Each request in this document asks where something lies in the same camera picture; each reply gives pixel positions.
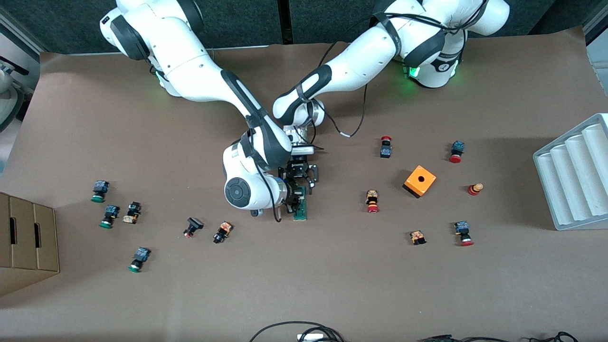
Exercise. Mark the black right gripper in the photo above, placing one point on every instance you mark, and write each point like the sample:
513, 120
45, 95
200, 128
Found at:
293, 195

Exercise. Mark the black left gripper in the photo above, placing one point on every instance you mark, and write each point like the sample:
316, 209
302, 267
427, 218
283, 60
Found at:
298, 168

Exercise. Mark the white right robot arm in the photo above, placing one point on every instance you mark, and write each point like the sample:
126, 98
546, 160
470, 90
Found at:
190, 71

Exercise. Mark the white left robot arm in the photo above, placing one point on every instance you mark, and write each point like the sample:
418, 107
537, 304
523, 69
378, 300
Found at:
361, 61

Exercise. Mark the red pushbutton orange block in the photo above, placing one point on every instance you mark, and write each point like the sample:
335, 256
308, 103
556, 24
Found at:
372, 197

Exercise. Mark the black selector orange block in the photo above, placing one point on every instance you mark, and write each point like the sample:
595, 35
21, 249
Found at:
223, 230

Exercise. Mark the brown paper table cover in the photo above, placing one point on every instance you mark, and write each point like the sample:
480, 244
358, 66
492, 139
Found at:
304, 285

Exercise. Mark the red button blue block top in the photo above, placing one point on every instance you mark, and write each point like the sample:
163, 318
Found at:
385, 152

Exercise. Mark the black square pushbutton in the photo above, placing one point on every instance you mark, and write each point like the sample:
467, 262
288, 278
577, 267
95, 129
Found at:
194, 223

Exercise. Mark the orange black contact block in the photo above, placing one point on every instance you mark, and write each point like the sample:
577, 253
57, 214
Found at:
417, 237

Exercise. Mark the white plug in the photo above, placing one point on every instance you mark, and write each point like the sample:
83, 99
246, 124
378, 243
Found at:
311, 338

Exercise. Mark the red pushbutton blue block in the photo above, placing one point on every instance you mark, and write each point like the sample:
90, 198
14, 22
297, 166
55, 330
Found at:
458, 147
461, 228

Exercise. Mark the green pushbutton blue block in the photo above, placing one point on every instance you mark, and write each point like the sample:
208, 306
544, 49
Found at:
141, 254
110, 211
100, 187

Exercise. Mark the grey ribbed plastic tray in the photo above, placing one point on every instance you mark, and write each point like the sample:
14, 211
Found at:
574, 190

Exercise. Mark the brown cardboard box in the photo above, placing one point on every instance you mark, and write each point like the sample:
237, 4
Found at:
23, 266

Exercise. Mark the grey white machine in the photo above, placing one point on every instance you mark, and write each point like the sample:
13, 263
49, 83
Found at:
7, 102

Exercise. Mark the orange button enclosure box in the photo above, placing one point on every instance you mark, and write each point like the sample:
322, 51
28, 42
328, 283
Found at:
425, 184

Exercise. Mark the black vertical post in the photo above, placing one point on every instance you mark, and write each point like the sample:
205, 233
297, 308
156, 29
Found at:
284, 21

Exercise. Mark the black switch orange block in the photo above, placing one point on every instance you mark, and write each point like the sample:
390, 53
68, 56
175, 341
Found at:
133, 209

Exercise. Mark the grey metal frame rail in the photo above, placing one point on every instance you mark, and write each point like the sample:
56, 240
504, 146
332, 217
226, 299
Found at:
19, 33
599, 52

